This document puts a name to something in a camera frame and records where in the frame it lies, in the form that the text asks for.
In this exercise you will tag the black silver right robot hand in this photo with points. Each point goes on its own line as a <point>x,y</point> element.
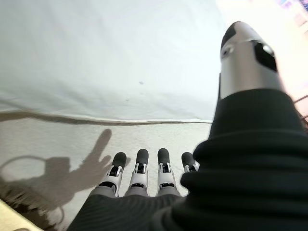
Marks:
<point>228,192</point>

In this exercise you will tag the white duvet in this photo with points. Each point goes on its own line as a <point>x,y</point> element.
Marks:
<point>108,60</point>

